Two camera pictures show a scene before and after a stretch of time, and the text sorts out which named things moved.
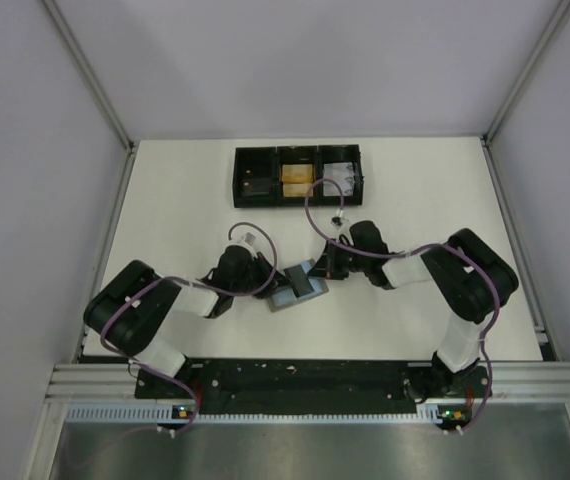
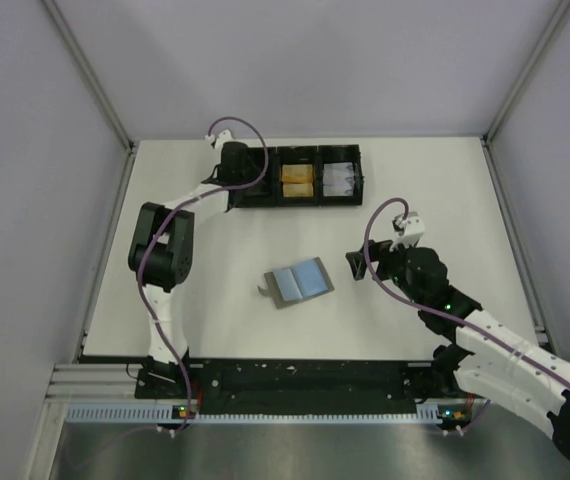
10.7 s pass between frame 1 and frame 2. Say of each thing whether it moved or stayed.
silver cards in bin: stayed
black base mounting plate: stayed
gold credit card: stayed
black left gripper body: moved
